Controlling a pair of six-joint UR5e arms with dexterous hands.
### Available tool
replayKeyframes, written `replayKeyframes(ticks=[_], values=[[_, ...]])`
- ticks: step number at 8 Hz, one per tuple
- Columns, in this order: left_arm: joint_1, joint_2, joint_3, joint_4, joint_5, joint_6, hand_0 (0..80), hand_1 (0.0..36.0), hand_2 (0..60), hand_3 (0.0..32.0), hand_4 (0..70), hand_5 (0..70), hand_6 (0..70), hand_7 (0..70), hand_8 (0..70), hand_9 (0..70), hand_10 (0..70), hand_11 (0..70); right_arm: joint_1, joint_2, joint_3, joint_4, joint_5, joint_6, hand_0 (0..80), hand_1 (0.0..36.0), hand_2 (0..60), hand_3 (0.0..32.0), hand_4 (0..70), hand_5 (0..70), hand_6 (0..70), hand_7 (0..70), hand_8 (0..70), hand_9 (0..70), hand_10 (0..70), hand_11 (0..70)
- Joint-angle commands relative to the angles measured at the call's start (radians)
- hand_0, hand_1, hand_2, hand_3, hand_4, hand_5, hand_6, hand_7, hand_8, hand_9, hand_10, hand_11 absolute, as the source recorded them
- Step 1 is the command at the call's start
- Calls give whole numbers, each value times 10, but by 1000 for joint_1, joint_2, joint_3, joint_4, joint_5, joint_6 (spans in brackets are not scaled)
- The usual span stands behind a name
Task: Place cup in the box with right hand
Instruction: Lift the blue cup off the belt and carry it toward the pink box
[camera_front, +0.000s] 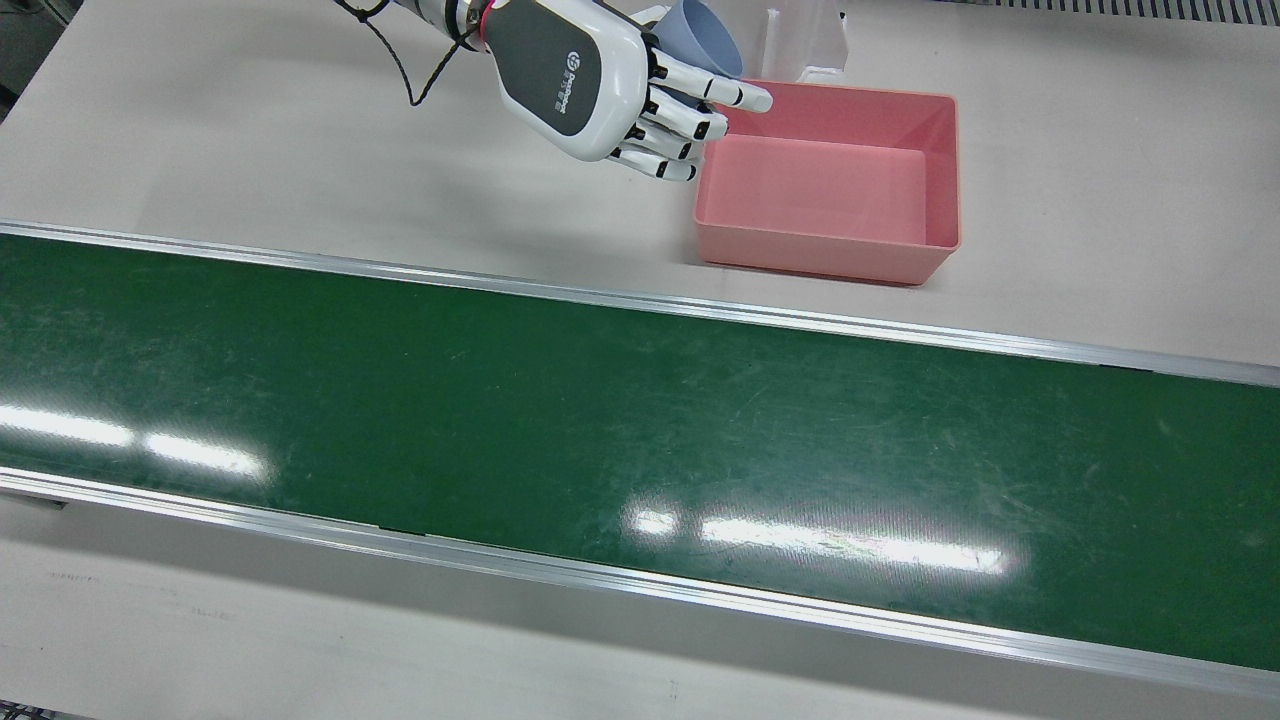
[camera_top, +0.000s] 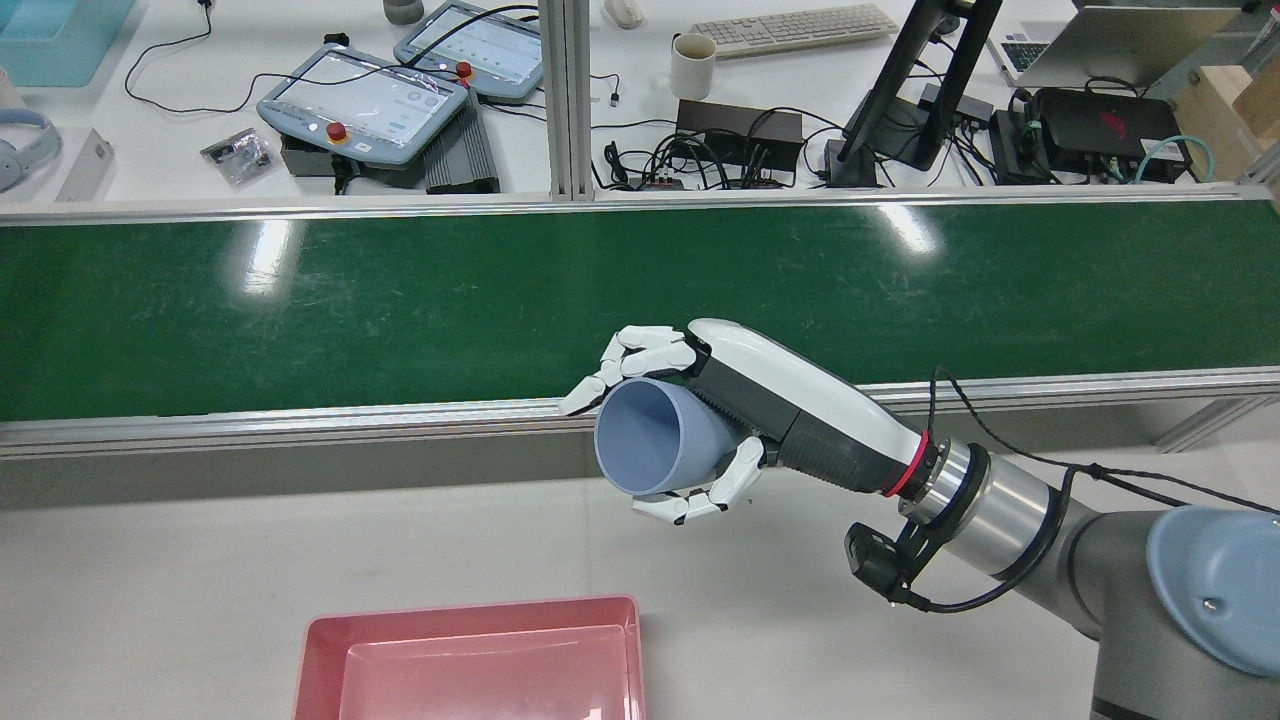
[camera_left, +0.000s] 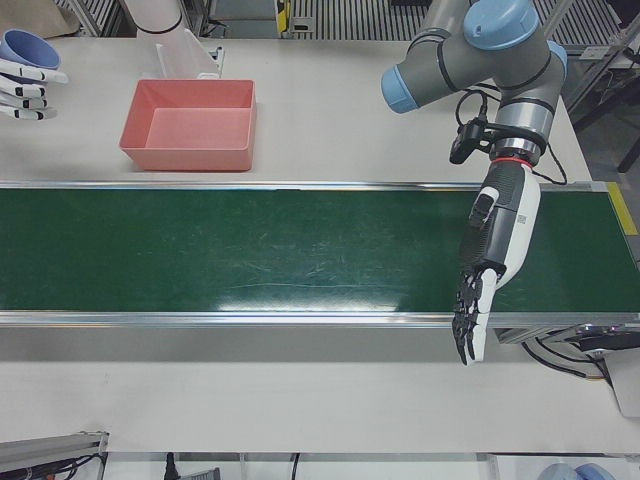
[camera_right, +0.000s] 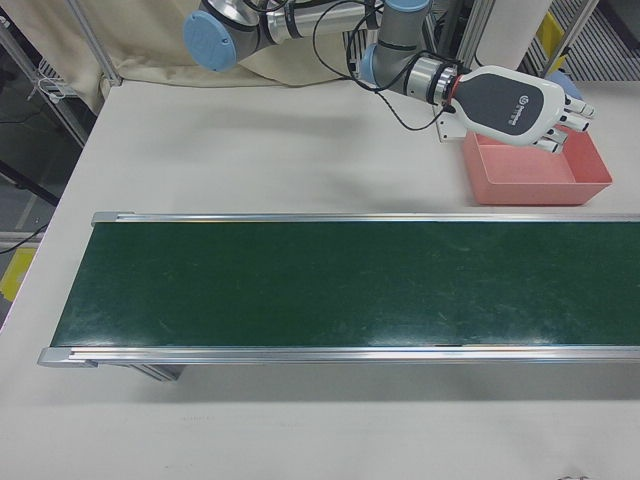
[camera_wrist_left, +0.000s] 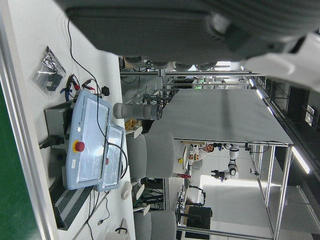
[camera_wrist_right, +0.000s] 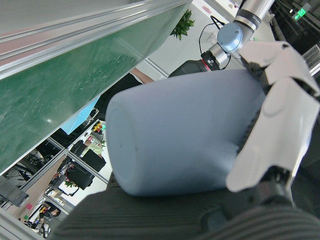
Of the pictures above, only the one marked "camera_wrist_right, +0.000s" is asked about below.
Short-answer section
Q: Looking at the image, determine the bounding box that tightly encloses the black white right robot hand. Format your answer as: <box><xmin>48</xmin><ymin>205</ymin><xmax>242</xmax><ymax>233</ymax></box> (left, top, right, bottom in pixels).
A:
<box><xmin>49</xmin><ymin>40</ymin><xmax>320</xmax><ymax>240</ymax></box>

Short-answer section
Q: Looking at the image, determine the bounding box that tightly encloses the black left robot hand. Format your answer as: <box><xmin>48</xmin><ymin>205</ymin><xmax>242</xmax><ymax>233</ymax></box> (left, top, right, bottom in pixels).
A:
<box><xmin>168</xmin><ymin>59</ymin><xmax>209</xmax><ymax>78</ymax></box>

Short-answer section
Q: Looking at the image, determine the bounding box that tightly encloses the light blue plastic cup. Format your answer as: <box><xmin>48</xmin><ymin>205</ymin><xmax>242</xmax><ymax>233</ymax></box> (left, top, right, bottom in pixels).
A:
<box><xmin>104</xmin><ymin>68</ymin><xmax>267</xmax><ymax>197</ymax></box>

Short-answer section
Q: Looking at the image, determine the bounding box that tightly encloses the green potted plant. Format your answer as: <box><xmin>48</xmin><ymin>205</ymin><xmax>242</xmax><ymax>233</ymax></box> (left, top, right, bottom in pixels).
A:
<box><xmin>169</xmin><ymin>9</ymin><xmax>196</xmax><ymax>41</ymax></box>

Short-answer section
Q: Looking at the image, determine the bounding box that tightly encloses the person in black clothes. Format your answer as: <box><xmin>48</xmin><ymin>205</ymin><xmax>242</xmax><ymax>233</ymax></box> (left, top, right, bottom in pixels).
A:
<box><xmin>94</xmin><ymin>66</ymin><xmax>154</xmax><ymax>114</ymax></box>

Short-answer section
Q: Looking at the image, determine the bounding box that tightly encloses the green exit sign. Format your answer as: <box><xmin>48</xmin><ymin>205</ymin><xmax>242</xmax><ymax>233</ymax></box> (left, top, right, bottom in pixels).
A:
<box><xmin>289</xmin><ymin>3</ymin><xmax>312</xmax><ymax>21</ymax></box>

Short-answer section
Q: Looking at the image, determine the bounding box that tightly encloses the light blue panel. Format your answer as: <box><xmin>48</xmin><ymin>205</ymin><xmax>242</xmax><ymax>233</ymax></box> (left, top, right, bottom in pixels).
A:
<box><xmin>59</xmin><ymin>96</ymin><xmax>101</xmax><ymax>136</ymax></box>

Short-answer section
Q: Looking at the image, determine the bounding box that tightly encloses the green conveyor belt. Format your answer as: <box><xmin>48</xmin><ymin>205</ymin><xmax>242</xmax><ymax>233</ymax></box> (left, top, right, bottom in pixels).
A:
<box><xmin>0</xmin><ymin>0</ymin><xmax>193</xmax><ymax>176</ymax></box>

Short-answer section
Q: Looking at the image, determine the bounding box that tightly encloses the black computer monitor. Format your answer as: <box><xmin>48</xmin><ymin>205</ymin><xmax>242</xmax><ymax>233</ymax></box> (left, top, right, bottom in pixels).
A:
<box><xmin>66</xmin><ymin>166</ymin><xmax>96</xmax><ymax>191</ymax></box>

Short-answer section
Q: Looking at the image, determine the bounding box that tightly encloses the grey conveyor motor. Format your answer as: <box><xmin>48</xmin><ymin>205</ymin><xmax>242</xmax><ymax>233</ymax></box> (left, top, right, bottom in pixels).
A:
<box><xmin>0</xmin><ymin>174</ymin><xmax>30</xmax><ymax>208</ymax></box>

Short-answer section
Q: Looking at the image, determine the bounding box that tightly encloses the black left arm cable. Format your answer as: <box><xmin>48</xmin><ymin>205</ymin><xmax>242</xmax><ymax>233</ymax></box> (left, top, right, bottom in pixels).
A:
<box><xmin>198</xmin><ymin>15</ymin><xmax>226</xmax><ymax>55</ymax></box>

